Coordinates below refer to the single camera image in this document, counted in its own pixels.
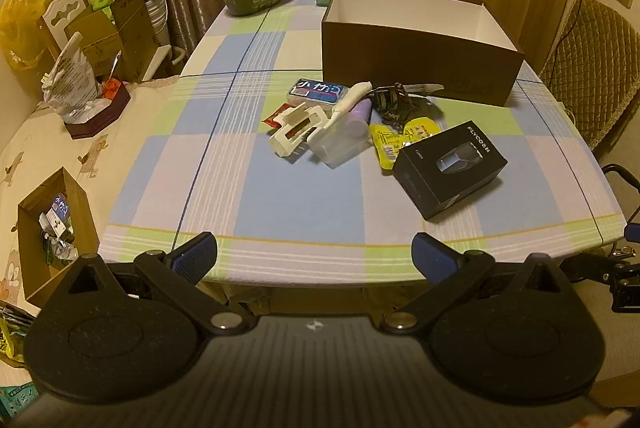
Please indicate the red sauce packet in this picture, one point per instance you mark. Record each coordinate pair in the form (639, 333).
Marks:
(274, 117)

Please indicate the silver foil packets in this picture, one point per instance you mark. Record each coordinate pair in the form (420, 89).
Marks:
(57, 238)

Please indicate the cream printed cloth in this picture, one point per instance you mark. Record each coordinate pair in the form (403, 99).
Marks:
(125, 117)

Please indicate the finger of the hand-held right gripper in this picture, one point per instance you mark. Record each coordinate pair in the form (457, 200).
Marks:
(634, 232)
(622, 295)

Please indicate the white board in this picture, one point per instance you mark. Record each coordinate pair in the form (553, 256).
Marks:
(162, 62)

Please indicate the quilted chair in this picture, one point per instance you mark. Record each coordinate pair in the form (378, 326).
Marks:
(595, 62)

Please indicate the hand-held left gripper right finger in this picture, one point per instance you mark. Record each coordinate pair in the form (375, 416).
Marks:
(432, 260)

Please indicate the large cardboard box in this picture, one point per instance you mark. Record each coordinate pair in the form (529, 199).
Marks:
(120, 37)

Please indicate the yellow plastic bag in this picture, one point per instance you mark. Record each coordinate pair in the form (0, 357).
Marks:
(22, 22)

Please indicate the white plastic bag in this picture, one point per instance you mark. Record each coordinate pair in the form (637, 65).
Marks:
(70, 77)

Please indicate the blue floss pick box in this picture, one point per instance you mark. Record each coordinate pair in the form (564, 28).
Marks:
(315, 91)

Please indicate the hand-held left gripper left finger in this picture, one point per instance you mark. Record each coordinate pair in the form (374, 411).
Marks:
(192, 258)

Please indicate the clear plastic box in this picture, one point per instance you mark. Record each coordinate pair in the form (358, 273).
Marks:
(335, 147)

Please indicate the yellow snack packet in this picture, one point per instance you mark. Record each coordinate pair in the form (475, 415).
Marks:
(387, 147)
(420, 130)

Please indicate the black product box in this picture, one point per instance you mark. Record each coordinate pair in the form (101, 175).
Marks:
(450, 173)

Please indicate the brown cardboard box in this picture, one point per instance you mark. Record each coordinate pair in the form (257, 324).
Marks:
(415, 57)

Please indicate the purple slim box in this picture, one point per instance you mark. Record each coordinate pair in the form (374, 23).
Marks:
(359, 122)

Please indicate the green snack packets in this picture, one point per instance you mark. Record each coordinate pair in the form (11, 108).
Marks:
(10, 338)

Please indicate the black metal frame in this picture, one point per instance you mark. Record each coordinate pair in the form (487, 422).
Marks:
(620, 173)

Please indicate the dark red tray box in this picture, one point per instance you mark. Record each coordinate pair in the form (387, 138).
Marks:
(100, 117)

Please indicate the small open cardboard box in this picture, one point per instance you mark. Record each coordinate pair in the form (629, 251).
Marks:
(75, 193)

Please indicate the white plastic clip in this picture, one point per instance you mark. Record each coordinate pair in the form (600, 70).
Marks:
(292, 127)

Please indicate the stacked white buckets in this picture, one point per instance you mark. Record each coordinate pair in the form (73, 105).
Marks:
(157, 12)

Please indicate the white carved chair back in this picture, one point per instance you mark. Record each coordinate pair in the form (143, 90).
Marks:
(60, 10)

